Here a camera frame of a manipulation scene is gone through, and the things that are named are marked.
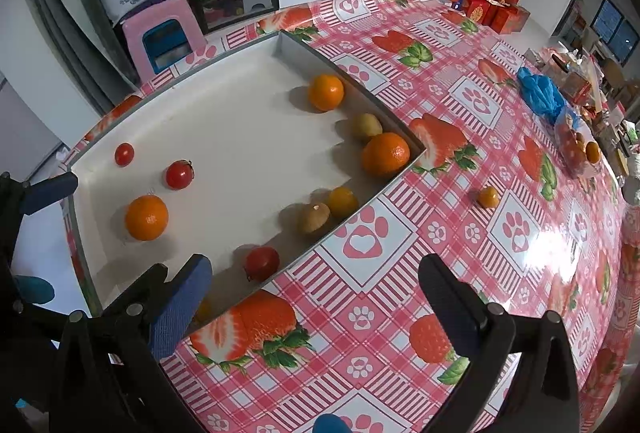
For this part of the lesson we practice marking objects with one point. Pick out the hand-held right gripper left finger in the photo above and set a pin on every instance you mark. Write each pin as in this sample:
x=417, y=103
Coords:
x=182, y=308

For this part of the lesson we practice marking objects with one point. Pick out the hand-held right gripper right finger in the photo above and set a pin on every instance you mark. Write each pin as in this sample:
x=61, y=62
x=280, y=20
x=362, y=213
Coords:
x=450, y=308

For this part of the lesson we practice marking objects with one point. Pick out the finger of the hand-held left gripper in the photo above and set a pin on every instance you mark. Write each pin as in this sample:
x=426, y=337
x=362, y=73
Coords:
x=47, y=193
x=145, y=285

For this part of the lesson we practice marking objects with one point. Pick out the large orange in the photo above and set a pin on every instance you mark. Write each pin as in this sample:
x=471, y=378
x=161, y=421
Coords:
x=146, y=217
x=385, y=154

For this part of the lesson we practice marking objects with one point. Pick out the small red tomato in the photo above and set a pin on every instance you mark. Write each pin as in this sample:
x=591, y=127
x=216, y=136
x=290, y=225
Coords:
x=124, y=154

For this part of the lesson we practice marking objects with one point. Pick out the red tomato with stem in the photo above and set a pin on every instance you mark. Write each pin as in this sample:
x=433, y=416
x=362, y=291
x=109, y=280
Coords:
x=178, y=174

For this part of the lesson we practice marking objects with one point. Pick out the small orange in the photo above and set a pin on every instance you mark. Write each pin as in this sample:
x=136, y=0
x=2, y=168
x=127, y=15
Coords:
x=342, y=202
x=487, y=197

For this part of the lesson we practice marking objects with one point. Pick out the brown kiwi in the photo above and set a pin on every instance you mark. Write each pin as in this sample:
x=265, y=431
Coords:
x=367, y=125
x=314, y=218

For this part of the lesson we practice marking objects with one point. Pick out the shallow white tray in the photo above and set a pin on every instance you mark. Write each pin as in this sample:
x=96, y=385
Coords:
x=225, y=113

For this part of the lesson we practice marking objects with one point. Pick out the medium orange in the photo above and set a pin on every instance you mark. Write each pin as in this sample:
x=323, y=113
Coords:
x=326, y=92

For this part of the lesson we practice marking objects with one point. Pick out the person's left hand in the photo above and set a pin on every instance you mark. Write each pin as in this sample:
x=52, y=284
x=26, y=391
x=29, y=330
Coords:
x=32, y=289

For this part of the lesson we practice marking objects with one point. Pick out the person's right hand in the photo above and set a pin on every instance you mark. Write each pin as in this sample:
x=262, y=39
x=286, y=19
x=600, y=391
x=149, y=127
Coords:
x=332, y=424

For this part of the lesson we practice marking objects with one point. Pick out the strawberry print red tablecloth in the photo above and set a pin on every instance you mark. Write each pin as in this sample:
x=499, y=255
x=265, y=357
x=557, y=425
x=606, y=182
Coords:
x=400, y=238

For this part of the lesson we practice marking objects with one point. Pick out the clear glass bowl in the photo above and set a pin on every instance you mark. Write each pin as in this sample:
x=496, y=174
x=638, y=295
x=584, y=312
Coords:
x=575, y=158

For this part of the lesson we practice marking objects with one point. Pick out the pink plastic stool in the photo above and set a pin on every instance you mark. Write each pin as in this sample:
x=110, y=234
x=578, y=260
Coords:
x=150, y=15

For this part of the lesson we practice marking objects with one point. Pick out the mandarin in glass bowl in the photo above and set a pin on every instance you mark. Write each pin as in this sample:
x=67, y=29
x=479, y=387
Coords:
x=592, y=152

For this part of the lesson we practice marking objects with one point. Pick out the blue plastic bag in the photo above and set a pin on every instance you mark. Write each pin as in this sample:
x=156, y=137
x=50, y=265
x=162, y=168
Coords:
x=537, y=93

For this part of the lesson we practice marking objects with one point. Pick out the pile of assorted packages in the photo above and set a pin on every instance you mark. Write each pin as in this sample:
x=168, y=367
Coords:
x=580, y=78

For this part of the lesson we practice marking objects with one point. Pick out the dark window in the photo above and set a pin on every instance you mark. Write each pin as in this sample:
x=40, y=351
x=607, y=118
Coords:
x=607, y=20

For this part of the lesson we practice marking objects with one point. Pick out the grey sliding door frame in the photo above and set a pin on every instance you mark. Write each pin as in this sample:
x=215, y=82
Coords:
x=65, y=48

